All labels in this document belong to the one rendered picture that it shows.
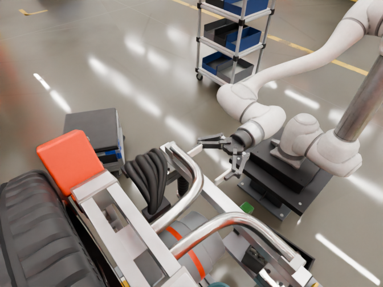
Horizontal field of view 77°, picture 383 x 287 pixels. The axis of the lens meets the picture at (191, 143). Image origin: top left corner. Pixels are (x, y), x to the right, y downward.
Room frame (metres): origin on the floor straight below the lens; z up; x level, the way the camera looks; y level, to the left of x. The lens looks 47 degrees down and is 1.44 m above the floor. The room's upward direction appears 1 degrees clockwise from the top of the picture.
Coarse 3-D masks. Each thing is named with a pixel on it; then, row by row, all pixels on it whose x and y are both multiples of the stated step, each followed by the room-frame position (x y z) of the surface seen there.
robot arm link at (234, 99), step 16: (336, 32) 0.90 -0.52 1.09; (352, 32) 0.88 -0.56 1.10; (320, 48) 0.88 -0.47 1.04; (336, 48) 0.85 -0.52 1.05; (288, 64) 0.85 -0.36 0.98; (304, 64) 0.83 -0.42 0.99; (320, 64) 0.83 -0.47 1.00; (256, 80) 0.83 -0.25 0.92; (272, 80) 0.84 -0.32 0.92; (224, 96) 0.79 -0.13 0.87; (240, 96) 0.76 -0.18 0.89; (256, 96) 0.78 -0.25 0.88; (240, 112) 0.72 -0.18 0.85
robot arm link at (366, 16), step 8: (360, 0) 0.98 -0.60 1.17; (368, 0) 0.95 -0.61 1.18; (376, 0) 0.94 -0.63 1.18; (352, 8) 0.96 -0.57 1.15; (360, 8) 0.94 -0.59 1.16; (368, 8) 0.92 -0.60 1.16; (376, 8) 0.91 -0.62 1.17; (344, 16) 0.96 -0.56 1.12; (352, 16) 0.92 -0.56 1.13; (360, 16) 0.91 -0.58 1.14; (368, 16) 0.90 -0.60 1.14; (376, 16) 0.89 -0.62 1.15; (368, 24) 0.89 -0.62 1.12; (376, 24) 0.88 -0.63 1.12; (368, 32) 0.90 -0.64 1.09; (376, 32) 0.88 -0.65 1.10
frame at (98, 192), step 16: (96, 176) 0.23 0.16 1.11; (112, 176) 0.23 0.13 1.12; (80, 192) 0.19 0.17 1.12; (96, 192) 0.19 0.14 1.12; (112, 192) 0.19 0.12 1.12; (80, 208) 0.17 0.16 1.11; (96, 208) 0.17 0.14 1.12; (112, 208) 0.32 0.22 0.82; (128, 208) 0.17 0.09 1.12; (96, 224) 0.14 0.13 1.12; (112, 224) 0.30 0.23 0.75; (144, 224) 0.14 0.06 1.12; (112, 240) 0.12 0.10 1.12; (144, 240) 0.12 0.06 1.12; (160, 240) 0.12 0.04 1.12; (112, 256) 0.10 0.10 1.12; (128, 256) 0.10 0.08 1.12; (160, 256) 0.10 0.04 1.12; (128, 272) 0.08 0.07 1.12; (176, 272) 0.08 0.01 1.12
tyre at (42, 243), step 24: (0, 192) 0.18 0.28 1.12; (24, 192) 0.17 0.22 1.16; (48, 192) 0.17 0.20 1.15; (0, 216) 0.13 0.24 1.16; (24, 216) 0.13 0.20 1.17; (48, 216) 0.13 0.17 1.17; (0, 240) 0.10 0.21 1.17; (24, 240) 0.10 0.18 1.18; (48, 240) 0.10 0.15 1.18; (72, 240) 0.10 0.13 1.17; (0, 264) 0.07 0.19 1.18; (24, 264) 0.07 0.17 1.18; (48, 264) 0.07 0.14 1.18; (72, 264) 0.07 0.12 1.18
